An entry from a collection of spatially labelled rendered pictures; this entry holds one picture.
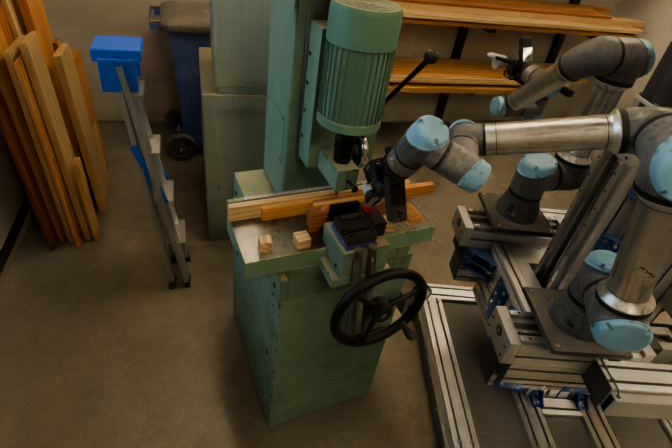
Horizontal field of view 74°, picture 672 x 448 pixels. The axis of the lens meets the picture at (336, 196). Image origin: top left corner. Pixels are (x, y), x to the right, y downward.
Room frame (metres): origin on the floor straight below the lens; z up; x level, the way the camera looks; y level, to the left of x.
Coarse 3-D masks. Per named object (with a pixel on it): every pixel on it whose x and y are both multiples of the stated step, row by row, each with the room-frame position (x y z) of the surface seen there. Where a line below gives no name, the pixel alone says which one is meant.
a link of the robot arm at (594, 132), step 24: (528, 120) 0.94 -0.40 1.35; (552, 120) 0.93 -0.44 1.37; (576, 120) 0.91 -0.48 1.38; (600, 120) 0.90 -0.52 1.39; (624, 120) 0.88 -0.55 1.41; (648, 120) 0.85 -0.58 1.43; (480, 144) 0.91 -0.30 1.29; (504, 144) 0.91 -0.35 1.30; (528, 144) 0.90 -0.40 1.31; (552, 144) 0.89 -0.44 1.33; (576, 144) 0.88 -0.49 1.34; (600, 144) 0.88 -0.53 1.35; (624, 144) 0.86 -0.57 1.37
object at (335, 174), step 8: (320, 152) 1.16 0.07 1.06; (328, 152) 1.15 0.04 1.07; (320, 160) 1.15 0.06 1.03; (328, 160) 1.11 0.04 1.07; (320, 168) 1.15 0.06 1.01; (328, 168) 1.10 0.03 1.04; (336, 168) 1.07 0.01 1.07; (344, 168) 1.07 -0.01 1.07; (352, 168) 1.08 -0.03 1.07; (328, 176) 1.10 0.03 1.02; (336, 176) 1.05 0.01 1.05; (344, 176) 1.06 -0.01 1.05; (352, 176) 1.07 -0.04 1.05; (336, 184) 1.05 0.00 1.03; (344, 184) 1.06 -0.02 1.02
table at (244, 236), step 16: (416, 208) 1.18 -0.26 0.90; (240, 224) 0.96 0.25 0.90; (256, 224) 0.97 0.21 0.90; (272, 224) 0.98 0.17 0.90; (288, 224) 0.99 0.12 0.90; (304, 224) 1.01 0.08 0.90; (400, 224) 1.08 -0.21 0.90; (416, 224) 1.09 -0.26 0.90; (432, 224) 1.11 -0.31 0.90; (240, 240) 0.89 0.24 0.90; (256, 240) 0.90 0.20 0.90; (272, 240) 0.91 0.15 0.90; (288, 240) 0.93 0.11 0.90; (320, 240) 0.95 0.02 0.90; (400, 240) 1.04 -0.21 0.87; (416, 240) 1.07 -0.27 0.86; (240, 256) 0.85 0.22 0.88; (256, 256) 0.84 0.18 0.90; (272, 256) 0.85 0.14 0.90; (288, 256) 0.87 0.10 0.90; (304, 256) 0.89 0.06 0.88; (320, 256) 0.91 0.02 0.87; (256, 272) 0.83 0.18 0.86; (272, 272) 0.85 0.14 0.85
